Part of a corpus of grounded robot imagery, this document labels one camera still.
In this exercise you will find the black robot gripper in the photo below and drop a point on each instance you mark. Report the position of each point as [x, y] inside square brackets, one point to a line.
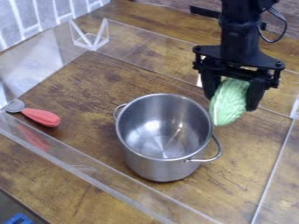
[237, 59]

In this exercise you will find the green bumpy gourd toy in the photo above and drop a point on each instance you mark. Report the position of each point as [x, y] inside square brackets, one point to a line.
[228, 102]

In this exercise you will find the silver steel pot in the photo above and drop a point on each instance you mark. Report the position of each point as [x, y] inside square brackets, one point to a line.
[164, 130]

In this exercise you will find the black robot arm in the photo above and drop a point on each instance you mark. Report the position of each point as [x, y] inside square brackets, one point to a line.
[247, 10]

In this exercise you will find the blue object at corner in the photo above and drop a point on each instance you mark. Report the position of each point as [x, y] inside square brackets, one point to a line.
[18, 219]

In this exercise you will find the clear acrylic front barrier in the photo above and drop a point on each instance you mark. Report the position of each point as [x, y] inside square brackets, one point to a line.
[140, 196]

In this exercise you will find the black wall strip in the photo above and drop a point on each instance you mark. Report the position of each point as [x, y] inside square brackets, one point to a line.
[204, 11]

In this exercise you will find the clear acrylic corner bracket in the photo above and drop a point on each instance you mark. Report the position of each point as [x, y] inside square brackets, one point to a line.
[86, 40]

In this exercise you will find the red handled metal spatula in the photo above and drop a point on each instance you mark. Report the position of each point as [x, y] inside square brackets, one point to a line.
[41, 116]

